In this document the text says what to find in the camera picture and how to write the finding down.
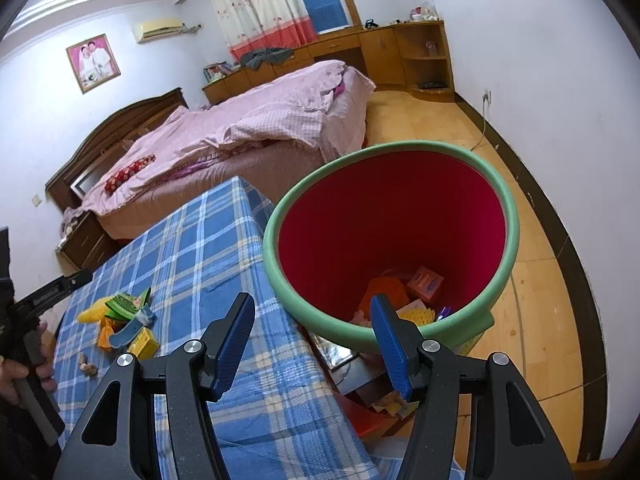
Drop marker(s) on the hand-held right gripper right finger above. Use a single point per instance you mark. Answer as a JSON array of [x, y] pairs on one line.
[[392, 350]]

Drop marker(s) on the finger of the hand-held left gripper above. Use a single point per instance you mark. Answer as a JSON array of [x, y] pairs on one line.
[[80, 277]]

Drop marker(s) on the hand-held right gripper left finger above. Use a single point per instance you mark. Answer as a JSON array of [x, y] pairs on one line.
[[232, 350]]

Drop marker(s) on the green cardboard box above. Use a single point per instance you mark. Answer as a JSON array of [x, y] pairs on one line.
[[125, 305]]

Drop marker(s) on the orange mesh foam bag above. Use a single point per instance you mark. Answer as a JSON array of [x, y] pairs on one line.
[[385, 292]]

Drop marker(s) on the orange plastic scrap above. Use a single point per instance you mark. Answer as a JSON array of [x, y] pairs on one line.
[[106, 335]]

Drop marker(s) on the purple plastic wrapper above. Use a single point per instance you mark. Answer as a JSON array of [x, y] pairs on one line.
[[444, 312]]

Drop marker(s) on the small orange carton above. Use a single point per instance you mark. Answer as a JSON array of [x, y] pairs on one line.
[[425, 285]]

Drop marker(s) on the small yellow box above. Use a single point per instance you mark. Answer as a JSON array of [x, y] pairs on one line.
[[142, 342]]

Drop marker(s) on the red plastic bin green rim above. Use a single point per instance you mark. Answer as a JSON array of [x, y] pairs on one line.
[[390, 210]]

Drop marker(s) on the person's left forearm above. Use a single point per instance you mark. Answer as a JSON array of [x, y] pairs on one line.
[[17, 445]]

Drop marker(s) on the person's left hand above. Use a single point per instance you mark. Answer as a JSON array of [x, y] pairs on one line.
[[46, 355]]

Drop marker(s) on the dark wooden nightstand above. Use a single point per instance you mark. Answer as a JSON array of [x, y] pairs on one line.
[[87, 242]]

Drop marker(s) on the dark low box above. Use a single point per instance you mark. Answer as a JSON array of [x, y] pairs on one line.
[[357, 375]]

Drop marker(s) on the clutter pile on nightstand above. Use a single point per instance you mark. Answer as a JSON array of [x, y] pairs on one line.
[[70, 222]]

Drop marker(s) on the red plastic stool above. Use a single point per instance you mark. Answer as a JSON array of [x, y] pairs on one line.
[[367, 417]]

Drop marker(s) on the blue plaid tablecloth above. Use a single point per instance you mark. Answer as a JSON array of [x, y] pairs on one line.
[[200, 260]]

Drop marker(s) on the red floral pillow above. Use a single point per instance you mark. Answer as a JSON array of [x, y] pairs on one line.
[[125, 172]]

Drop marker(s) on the dark wooden bed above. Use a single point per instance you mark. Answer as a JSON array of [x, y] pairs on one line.
[[115, 130]]

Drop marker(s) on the framed wedding photo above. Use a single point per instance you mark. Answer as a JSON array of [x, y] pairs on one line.
[[94, 62]]

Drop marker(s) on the pink quilt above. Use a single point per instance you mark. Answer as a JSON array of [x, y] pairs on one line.
[[270, 110]]

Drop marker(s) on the row of books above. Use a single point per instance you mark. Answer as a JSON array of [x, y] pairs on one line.
[[220, 71]]

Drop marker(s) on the flat black box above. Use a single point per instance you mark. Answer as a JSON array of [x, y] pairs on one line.
[[430, 84]]

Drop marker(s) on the grey clothes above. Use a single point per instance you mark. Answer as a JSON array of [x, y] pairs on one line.
[[265, 57]]

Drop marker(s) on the light wooden cabinet unit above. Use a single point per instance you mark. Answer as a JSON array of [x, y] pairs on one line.
[[380, 50]]

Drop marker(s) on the small glass ornament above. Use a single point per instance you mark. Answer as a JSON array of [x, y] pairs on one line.
[[431, 49]]

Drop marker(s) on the cream and red curtain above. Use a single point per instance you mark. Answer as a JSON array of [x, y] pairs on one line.
[[260, 5]]

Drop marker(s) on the small black device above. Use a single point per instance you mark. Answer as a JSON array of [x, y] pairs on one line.
[[371, 23]]

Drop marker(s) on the white and red jars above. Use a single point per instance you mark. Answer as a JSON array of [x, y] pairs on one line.
[[425, 12]]

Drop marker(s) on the white light switch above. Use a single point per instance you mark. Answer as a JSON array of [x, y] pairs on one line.
[[36, 200]]

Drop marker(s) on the wall air conditioner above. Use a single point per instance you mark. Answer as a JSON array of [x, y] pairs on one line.
[[156, 29]]

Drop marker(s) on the white wall socket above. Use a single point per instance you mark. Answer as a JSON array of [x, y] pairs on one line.
[[487, 96]]

